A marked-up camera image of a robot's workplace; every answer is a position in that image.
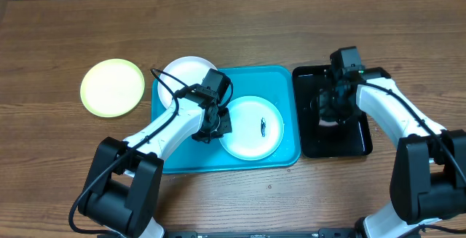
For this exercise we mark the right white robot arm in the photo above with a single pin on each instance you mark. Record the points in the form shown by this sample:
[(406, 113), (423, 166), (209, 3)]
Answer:
[(428, 178)]

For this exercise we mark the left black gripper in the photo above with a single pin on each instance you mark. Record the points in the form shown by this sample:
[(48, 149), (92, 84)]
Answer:
[(225, 127)]

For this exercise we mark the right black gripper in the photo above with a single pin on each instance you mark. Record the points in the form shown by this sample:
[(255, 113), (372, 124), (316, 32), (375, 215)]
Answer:
[(333, 108)]

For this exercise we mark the teal plastic serving tray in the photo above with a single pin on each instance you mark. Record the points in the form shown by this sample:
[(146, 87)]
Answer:
[(272, 83)]

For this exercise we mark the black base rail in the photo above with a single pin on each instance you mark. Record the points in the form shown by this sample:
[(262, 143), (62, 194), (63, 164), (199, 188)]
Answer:
[(320, 233)]

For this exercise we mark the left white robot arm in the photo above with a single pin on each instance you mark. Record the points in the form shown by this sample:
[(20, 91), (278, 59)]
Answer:
[(122, 185)]

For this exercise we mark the green scouring sponge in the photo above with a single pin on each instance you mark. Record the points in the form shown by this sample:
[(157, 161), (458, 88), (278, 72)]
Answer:
[(324, 123)]

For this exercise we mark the light blue round plate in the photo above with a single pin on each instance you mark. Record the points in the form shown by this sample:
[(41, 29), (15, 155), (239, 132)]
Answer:
[(257, 128)]

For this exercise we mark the white round plate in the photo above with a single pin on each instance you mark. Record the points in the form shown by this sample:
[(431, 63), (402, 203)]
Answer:
[(190, 70)]

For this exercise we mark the black rectangular water tray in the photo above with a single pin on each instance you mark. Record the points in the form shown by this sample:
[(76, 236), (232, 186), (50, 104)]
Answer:
[(319, 140)]

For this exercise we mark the yellow-green rimmed plate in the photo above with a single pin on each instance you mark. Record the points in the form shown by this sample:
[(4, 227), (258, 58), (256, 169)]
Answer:
[(112, 88)]

